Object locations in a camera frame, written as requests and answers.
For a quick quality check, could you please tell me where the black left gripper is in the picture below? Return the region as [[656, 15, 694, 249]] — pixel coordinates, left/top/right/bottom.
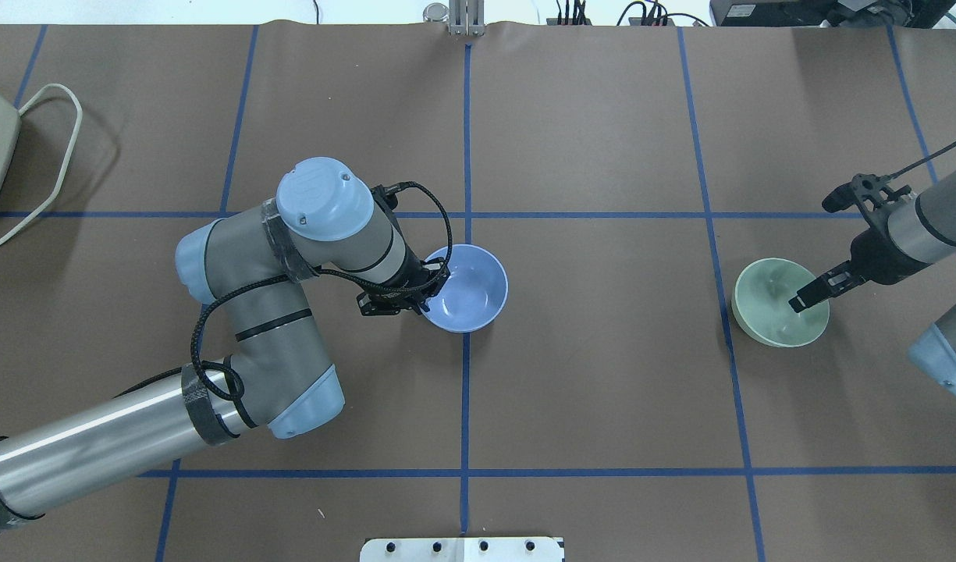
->
[[393, 257, 448, 315]]

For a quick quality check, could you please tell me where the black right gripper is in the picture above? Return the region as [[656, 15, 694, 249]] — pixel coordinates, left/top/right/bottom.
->
[[788, 228, 918, 314]]

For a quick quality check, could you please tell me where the blue bowl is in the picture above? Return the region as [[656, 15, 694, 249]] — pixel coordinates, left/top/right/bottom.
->
[[423, 244, 509, 333]]

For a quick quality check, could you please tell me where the green bowl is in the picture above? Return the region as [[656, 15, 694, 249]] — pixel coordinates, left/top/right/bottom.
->
[[730, 258, 830, 348]]

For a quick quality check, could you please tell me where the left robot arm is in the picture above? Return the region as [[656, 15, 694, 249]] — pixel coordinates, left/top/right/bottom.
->
[[0, 157, 453, 534]]

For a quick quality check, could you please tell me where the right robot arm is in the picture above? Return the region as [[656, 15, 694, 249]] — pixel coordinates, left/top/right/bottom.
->
[[788, 170, 956, 397]]

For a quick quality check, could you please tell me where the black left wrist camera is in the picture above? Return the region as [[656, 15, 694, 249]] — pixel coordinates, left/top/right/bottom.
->
[[356, 288, 412, 317]]

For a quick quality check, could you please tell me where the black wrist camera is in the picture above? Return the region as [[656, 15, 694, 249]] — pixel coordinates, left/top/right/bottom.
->
[[821, 174, 915, 236], [356, 288, 412, 317]]

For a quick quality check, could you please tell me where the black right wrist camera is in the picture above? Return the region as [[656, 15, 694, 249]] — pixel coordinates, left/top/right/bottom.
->
[[821, 174, 915, 236]]

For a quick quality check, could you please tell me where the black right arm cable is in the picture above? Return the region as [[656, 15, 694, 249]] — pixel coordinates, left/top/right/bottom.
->
[[887, 129, 956, 184]]

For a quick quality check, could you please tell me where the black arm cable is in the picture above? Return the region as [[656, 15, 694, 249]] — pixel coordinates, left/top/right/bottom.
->
[[190, 182, 454, 403], [887, 129, 956, 184]]

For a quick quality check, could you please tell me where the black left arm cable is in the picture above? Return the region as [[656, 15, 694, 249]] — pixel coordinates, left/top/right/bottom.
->
[[190, 182, 454, 403]]

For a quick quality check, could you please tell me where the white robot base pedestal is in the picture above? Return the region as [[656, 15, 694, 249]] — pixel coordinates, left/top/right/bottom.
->
[[359, 536, 567, 561]]

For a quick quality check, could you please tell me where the white toaster cable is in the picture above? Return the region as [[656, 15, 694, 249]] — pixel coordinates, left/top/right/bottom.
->
[[0, 84, 84, 256]]

